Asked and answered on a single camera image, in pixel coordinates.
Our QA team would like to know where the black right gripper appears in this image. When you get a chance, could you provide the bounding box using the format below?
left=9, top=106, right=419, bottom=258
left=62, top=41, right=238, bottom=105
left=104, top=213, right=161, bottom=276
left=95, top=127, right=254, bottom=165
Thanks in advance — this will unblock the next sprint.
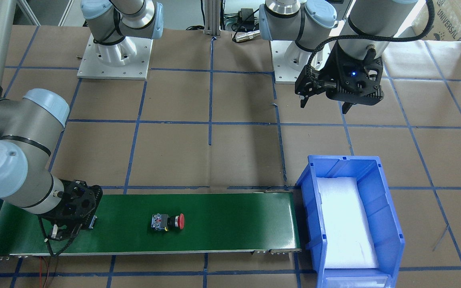
left=38, top=180, right=104, bottom=241

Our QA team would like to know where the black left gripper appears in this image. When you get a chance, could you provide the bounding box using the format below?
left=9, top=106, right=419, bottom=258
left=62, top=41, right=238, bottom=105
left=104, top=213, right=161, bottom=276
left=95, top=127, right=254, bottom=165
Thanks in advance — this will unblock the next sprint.
left=295, top=64, right=355, bottom=114

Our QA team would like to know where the red push button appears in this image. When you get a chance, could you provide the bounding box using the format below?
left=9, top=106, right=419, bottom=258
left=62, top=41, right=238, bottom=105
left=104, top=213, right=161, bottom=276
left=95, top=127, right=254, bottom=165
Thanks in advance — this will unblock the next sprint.
left=151, top=213, right=185, bottom=231

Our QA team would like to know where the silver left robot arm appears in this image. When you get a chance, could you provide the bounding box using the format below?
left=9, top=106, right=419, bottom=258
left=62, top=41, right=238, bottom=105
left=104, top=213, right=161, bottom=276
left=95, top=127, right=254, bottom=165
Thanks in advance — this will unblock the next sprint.
left=258, top=0, right=417, bottom=114

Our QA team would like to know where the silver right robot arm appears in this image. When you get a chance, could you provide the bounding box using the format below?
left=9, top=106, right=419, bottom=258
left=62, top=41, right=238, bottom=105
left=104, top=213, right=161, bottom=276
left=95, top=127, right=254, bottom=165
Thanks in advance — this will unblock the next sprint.
left=0, top=0, right=102, bottom=241

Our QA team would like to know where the black power adapter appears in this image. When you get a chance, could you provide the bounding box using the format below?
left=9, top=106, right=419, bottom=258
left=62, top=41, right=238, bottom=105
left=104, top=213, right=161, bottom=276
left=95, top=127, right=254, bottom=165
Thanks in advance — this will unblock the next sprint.
left=238, top=8, right=255, bottom=25

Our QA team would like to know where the white foam pad bin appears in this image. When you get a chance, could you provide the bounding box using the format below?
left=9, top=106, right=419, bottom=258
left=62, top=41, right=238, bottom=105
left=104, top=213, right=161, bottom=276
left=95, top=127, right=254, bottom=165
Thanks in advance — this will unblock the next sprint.
left=317, top=177, right=379, bottom=269

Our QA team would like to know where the green conveyor belt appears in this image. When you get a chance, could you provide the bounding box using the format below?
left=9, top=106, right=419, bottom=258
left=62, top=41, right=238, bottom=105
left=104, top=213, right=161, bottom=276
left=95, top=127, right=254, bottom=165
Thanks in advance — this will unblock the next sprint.
left=0, top=192, right=301, bottom=256

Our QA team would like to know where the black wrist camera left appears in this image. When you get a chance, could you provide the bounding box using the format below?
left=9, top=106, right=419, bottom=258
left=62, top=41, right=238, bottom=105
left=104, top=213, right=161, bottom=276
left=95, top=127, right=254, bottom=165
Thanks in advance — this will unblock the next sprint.
left=322, top=42, right=384, bottom=106

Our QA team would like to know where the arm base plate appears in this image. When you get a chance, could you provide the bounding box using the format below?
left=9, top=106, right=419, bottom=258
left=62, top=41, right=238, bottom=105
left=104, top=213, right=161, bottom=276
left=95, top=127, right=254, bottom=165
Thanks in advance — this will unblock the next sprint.
left=77, top=35, right=153, bottom=80
left=271, top=40, right=311, bottom=84

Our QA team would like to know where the aluminium frame post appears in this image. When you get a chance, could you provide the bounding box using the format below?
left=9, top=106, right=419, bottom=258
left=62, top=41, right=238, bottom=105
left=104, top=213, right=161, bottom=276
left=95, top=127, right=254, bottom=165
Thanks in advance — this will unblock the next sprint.
left=202, top=0, right=224, bottom=38

